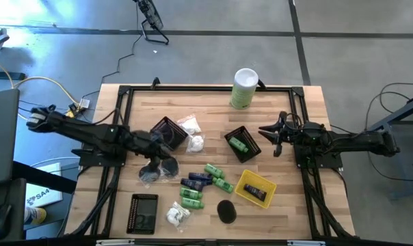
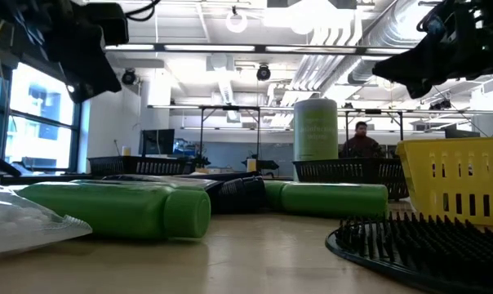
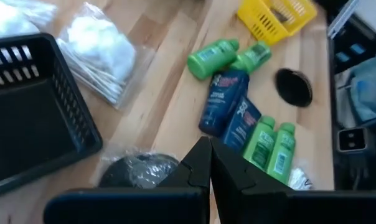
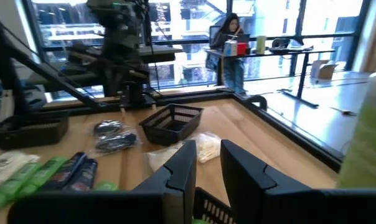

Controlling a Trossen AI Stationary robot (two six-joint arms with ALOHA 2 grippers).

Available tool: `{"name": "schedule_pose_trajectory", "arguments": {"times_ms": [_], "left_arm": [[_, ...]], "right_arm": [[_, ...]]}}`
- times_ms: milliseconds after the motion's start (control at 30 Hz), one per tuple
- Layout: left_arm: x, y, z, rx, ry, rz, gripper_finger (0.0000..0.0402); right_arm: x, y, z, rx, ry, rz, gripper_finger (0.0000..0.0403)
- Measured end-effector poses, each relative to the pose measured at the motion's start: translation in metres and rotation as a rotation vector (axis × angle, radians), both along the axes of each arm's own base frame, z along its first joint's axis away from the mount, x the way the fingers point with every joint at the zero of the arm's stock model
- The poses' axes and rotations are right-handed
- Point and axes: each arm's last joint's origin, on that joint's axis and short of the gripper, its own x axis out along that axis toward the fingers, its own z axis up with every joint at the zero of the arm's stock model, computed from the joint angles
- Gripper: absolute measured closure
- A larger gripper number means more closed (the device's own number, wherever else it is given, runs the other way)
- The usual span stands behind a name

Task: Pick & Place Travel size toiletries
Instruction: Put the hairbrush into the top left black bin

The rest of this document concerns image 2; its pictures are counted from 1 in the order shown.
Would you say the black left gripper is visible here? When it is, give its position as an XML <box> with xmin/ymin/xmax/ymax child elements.
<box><xmin>46</xmin><ymin>16</ymin><xmax>123</xmax><ymax>105</ymax></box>

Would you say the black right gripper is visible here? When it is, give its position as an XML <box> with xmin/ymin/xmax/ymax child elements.
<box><xmin>371</xmin><ymin>0</ymin><xmax>493</xmax><ymax>100</ymax></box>

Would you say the yellow plastic basket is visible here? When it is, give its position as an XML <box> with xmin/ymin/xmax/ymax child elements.
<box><xmin>395</xmin><ymin>136</ymin><xmax>493</xmax><ymax>229</ymax></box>

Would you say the green travel bottle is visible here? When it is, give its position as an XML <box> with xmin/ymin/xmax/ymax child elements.
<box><xmin>16</xmin><ymin>181</ymin><xmax>212</xmax><ymax>241</ymax></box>
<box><xmin>264</xmin><ymin>179</ymin><xmax>389</xmax><ymax>218</ymax></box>

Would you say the black ceiling spotlight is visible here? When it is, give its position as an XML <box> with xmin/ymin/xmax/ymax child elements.
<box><xmin>255</xmin><ymin>64</ymin><xmax>272</xmax><ymax>82</ymax></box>
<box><xmin>121</xmin><ymin>68</ymin><xmax>137</xmax><ymax>87</ymax></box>

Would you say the person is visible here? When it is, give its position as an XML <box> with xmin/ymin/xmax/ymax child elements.
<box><xmin>339</xmin><ymin>120</ymin><xmax>385</xmax><ymax>159</ymax></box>

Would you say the black computer monitor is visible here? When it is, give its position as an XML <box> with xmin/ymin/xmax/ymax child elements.
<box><xmin>141</xmin><ymin>128</ymin><xmax>176</xmax><ymax>157</ymax></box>

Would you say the black plastic basket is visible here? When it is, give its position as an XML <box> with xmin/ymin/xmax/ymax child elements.
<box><xmin>291</xmin><ymin>158</ymin><xmax>410</xmax><ymax>201</ymax></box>
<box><xmin>87</xmin><ymin>155</ymin><xmax>189</xmax><ymax>177</ymax></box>

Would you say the green white wipes canister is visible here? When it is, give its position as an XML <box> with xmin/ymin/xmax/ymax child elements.
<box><xmin>293</xmin><ymin>97</ymin><xmax>340</xmax><ymax>163</ymax></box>

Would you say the long ceiling light bar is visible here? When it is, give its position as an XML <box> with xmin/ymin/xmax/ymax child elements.
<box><xmin>104</xmin><ymin>42</ymin><xmax>413</xmax><ymax>56</ymax></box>

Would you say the bag of cotton balls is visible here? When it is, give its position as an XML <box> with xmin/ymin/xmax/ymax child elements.
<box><xmin>0</xmin><ymin>181</ymin><xmax>93</xmax><ymax>259</ymax></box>

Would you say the white round pendant lamp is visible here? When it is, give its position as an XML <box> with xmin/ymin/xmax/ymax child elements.
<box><xmin>224</xmin><ymin>6</ymin><xmax>248</xmax><ymax>34</ymax></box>

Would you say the black metal gantry frame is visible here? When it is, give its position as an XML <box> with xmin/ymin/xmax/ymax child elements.
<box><xmin>198</xmin><ymin>105</ymin><xmax>262</xmax><ymax>164</ymax></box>
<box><xmin>344</xmin><ymin>108</ymin><xmax>406</xmax><ymax>142</ymax></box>

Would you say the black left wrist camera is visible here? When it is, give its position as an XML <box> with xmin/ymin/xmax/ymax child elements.
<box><xmin>82</xmin><ymin>2</ymin><xmax>130</xmax><ymax>47</ymax></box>

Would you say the window with dark frame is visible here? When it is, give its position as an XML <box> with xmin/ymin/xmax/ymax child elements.
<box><xmin>0</xmin><ymin>60</ymin><xmax>84</xmax><ymax>175</ymax></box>

